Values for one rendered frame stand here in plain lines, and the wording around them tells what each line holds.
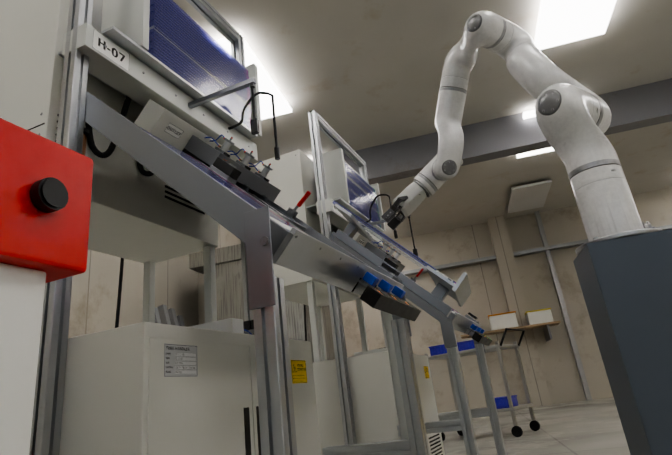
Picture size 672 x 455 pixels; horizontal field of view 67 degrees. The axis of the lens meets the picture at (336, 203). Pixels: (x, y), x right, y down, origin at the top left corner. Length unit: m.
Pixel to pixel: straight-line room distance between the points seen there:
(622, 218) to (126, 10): 1.41
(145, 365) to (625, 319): 0.97
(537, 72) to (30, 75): 1.37
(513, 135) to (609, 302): 4.99
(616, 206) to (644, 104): 5.20
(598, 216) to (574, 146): 0.18
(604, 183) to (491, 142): 4.79
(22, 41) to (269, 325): 1.19
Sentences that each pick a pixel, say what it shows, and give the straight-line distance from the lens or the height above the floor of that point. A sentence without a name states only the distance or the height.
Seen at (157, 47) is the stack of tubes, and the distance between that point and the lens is 1.60.
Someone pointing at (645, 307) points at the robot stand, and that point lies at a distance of 1.26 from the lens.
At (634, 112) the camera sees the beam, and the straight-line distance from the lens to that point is 6.44.
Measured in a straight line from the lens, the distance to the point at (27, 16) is 1.79.
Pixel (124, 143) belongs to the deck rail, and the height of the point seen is 1.02.
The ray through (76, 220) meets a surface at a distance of 0.71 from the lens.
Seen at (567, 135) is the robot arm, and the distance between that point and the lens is 1.38.
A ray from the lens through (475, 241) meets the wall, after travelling 9.94.
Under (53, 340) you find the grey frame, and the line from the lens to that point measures 1.16.
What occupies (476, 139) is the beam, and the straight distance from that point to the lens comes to 6.12.
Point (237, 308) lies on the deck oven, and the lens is 5.41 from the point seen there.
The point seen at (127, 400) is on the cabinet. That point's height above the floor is 0.48.
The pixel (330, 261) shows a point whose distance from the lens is 1.06.
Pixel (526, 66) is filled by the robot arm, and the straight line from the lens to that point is 1.55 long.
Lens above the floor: 0.44
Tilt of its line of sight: 21 degrees up
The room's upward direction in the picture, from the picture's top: 7 degrees counter-clockwise
